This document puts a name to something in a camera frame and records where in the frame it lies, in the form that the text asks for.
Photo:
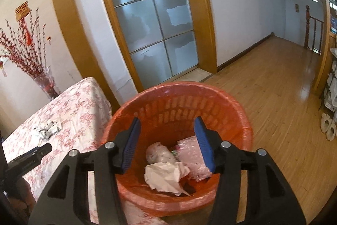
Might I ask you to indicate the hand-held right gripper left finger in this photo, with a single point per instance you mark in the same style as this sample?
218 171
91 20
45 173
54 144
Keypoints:
130 146

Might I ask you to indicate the pink bubble plastic bag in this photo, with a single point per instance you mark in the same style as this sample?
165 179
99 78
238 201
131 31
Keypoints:
189 159

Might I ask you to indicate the floral tablecloth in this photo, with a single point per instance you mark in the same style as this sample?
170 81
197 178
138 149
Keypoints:
73 109

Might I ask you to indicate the white slipper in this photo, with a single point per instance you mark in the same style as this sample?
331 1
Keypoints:
331 131
326 122

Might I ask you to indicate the red berry branches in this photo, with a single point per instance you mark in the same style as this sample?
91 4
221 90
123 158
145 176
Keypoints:
23 56

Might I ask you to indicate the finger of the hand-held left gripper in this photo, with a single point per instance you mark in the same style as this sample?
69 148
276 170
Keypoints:
31 157

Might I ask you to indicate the white paper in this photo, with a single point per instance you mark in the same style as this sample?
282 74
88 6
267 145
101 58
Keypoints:
163 175

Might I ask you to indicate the wooden stair railing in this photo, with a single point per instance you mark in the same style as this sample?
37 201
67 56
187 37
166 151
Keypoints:
312 32

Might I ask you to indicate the red gold wall ornament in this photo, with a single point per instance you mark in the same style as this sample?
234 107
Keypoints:
23 14

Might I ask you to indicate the frosted glass door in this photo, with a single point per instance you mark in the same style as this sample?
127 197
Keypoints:
147 16

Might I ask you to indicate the yellow wooden door frame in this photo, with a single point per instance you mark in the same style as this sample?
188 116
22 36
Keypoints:
202 30
325 56

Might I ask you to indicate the crumpled white black wrapper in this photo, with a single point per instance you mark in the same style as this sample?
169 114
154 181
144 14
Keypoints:
47 130

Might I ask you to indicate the glass vase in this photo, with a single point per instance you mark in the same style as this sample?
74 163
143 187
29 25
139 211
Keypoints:
46 85

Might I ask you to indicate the clear plastic wrap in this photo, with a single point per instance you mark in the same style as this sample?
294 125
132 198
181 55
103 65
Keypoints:
158 152

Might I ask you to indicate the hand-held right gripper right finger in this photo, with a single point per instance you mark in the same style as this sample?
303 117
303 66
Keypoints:
205 146

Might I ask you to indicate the metal shelf rack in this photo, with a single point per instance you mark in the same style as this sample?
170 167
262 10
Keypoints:
331 82

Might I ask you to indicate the orange plastic waste basket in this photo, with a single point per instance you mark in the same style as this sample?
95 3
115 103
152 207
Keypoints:
168 106

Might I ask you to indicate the wall socket plate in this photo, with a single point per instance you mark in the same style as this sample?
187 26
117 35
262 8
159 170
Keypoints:
296 7

